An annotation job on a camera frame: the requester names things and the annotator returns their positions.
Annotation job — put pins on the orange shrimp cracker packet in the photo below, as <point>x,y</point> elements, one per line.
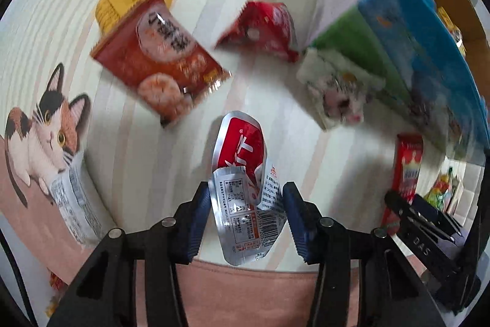
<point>160,59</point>

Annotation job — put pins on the cardboard box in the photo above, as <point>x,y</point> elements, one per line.
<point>421,43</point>

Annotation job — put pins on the tall red snack packet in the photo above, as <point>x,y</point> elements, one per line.
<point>409,166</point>

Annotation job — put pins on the colourful fruit candy packet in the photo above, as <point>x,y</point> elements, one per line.
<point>444,191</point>

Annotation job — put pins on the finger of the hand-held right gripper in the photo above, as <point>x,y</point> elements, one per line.
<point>421,239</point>
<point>427,207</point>

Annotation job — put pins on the small orange snack packet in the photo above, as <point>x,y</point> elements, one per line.
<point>55,285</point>

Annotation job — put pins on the silver red snack packet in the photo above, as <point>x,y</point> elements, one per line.
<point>239,150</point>

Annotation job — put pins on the white snack box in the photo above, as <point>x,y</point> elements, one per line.
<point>337,89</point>

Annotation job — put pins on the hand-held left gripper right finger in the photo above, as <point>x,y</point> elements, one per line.
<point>298,225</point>

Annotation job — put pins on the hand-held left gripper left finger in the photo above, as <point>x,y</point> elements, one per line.
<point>197,221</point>

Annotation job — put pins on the white snack packet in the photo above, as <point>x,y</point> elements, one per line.
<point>78,204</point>

